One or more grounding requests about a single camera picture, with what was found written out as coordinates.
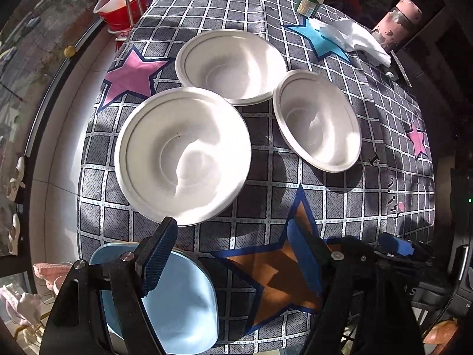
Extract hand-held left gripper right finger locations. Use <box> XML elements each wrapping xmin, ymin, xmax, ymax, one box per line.
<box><xmin>286</xmin><ymin>217</ymin><xmax>424</xmax><ymax>355</ymax></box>

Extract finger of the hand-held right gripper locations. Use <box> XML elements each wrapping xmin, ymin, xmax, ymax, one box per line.
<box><xmin>377</xmin><ymin>231</ymin><xmax>417</xmax><ymax>259</ymax></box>

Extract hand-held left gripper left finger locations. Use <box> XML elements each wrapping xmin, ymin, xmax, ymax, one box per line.
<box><xmin>39</xmin><ymin>216</ymin><xmax>179</xmax><ymax>355</ymax></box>

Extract light blue plate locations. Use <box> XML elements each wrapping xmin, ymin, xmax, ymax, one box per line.
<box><xmin>89</xmin><ymin>242</ymin><xmax>219</xmax><ymax>355</ymax></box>

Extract small white paper bowl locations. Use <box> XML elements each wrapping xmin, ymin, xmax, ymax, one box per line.
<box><xmin>272</xmin><ymin>69</ymin><xmax>363</xmax><ymax>173</ymax></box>

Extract large white paper bowl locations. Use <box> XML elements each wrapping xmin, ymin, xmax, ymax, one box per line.
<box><xmin>114</xmin><ymin>87</ymin><xmax>252</xmax><ymax>227</ymax></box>
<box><xmin>175</xmin><ymin>29</ymin><xmax>288</xmax><ymax>105</ymax></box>

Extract person's right hand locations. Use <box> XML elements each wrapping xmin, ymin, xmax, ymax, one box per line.
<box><xmin>423</xmin><ymin>320</ymin><xmax>461</xmax><ymax>345</ymax></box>

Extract grey checked star tablecloth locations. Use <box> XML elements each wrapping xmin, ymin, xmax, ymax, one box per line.
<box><xmin>76</xmin><ymin>0</ymin><xmax>437</xmax><ymax>353</ymax></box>

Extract pink slippers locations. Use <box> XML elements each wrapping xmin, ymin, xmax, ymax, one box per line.
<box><xmin>33</xmin><ymin>262</ymin><xmax>73</xmax><ymax>293</ymax></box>

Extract pale pink cloth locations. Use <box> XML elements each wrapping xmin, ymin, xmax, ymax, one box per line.
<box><xmin>0</xmin><ymin>283</ymin><xmax>42</xmax><ymax>327</ymax></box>

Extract white shoe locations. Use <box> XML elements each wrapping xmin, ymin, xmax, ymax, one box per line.
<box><xmin>7</xmin><ymin>156</ymin><xmax>26</xmax><ymax>203</ymax></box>
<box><xmin>7</xmin><ymin>212</ymin><xmax>21</xmax><ymax>256</ymax></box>

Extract white crumpled tissue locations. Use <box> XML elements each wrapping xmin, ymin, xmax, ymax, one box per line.
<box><xmin>308</xmin><ymin>17</ymin><xmax>392</xmax><ymax>68</ymax></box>

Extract pink thermos bottle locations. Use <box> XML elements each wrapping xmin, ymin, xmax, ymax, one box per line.
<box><xmin>371</xmin><ymin>0</ymin><xmax>423</xmax><ymax>53</ymax></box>

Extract red plastic bucket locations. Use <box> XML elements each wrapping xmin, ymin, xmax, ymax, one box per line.
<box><xmin>97</xmin><ymin>0</ymin><xmax>150</xmax><ymax>33</ymax></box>

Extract metal pole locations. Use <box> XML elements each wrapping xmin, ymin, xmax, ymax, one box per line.
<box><xmin>123</xmin><ymin>0</ymin><xmax>136</xmax><ymax>31</ymax></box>

